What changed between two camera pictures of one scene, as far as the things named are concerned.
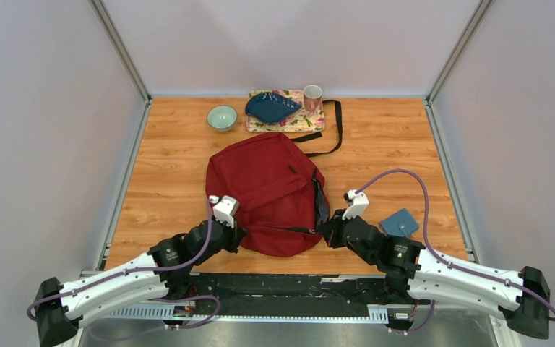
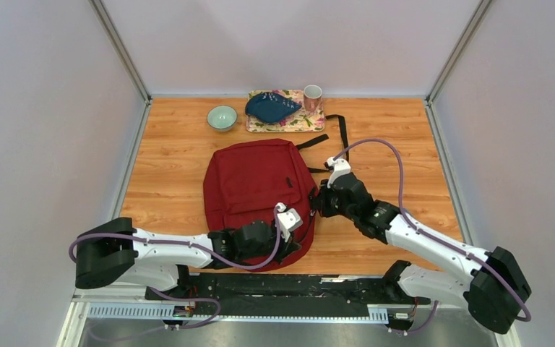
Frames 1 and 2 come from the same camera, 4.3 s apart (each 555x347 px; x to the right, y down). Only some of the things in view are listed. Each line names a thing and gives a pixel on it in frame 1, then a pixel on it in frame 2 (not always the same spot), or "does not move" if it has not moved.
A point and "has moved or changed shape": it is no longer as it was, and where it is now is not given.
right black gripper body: (335, 238) → (329, 205)
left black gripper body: (227, 241) → (268, 250)
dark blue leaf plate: (269, 107) does not move
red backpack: (280, 190) has moved or changed shape
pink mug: (312, 97) does not move
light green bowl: (221, 118) does not move
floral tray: (302, 121) does not move
